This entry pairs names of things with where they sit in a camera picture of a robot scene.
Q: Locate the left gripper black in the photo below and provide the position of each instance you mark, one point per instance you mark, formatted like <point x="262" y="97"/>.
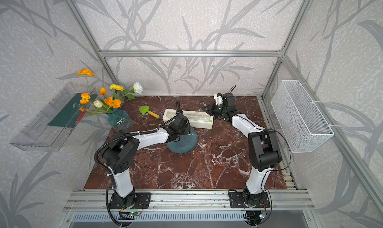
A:
<point x="187" y="128"/>

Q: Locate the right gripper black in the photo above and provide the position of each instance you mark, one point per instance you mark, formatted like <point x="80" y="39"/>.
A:
<point x="210" y="110"/>

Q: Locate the teal ceramic plate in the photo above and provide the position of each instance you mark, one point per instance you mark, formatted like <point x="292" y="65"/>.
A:
<point x="184" y="144"/>

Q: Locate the white plastic wrap dispenser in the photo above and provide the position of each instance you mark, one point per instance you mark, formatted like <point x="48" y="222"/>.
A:
<point x="197" y="119"/>

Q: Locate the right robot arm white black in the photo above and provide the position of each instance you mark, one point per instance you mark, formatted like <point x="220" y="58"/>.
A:
<point x="263" y="146"/>

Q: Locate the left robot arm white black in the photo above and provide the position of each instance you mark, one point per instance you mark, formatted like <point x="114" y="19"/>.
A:
<point x="117" y="155"/>

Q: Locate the blue glass vase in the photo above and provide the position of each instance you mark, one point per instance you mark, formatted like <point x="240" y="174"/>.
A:
<point x="120" y="120"/>

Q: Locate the orange and white flower bouquet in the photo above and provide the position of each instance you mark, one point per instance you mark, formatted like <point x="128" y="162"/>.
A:
<point x="111" y="104"/>

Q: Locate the red pen on shelf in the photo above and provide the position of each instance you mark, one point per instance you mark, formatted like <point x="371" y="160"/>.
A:
<point x="83" y="113"/>

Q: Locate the green notebook on shelf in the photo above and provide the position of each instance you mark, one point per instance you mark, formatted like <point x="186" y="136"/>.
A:
<point x="69" y="115"/>

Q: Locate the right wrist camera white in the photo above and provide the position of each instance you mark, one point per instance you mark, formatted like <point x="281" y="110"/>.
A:
<point x="218" y="99"/>

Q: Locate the green toy shovel yellow handle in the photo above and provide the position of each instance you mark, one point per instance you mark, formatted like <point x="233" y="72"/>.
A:
<point x="146" y="110"/>

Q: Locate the white wire mesh basket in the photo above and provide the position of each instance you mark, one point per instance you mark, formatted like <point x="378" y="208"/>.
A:
<point x="300" y="119"/>

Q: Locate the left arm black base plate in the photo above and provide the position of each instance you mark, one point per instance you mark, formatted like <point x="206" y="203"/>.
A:
<point x="132" y="201"/>

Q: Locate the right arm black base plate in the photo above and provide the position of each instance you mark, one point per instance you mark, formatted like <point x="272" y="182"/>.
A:
<point x="246" y="200"/>

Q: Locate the aluminium frame rail front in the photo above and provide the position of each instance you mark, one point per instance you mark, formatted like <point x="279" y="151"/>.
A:
<point x="188" y="200"/>

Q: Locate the clear acrylic wall shelf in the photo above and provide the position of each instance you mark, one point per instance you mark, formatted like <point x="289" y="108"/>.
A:
<point x="38" y="135"/>

